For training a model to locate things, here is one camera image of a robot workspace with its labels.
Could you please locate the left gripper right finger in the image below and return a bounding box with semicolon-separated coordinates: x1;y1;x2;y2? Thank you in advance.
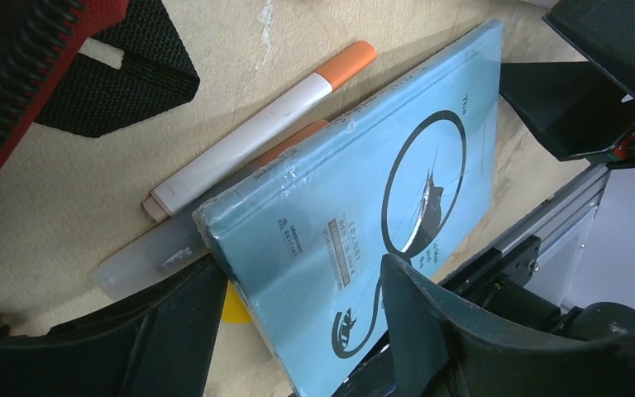
380;254;635;396

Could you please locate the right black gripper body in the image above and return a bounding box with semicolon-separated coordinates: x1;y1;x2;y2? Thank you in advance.
500;1;635;169

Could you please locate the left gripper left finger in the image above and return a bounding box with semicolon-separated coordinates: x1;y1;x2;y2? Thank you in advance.
0;256;227;396

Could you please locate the light blue book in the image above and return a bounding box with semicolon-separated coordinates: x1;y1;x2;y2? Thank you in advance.
193;20;504;396

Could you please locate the red student backpack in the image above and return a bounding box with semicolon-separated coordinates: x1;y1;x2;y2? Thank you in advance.
0;0;200;169

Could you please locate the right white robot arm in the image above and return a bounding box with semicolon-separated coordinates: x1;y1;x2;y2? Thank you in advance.
337;1;635;396

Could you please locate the yellow grey correction tape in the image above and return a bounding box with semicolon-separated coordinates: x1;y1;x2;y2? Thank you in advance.
221;282;251;324

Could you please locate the grey orange highlighter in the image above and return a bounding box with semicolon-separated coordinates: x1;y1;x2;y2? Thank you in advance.
91;120;328;301

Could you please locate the white orange marker pen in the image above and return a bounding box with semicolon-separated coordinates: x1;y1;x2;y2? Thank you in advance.
142;41;377;222

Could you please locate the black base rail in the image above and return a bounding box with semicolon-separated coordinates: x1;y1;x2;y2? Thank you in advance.
491;165;610;311

